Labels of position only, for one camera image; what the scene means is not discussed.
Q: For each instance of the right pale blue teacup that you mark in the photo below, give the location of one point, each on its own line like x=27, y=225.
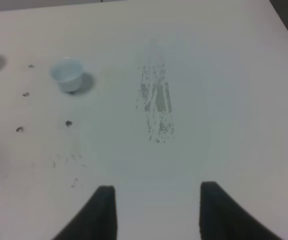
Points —
x=68, y=74

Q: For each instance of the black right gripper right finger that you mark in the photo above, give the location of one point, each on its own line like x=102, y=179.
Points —
x=222, y=218

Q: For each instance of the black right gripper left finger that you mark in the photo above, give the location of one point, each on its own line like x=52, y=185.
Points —
x=97, y=220

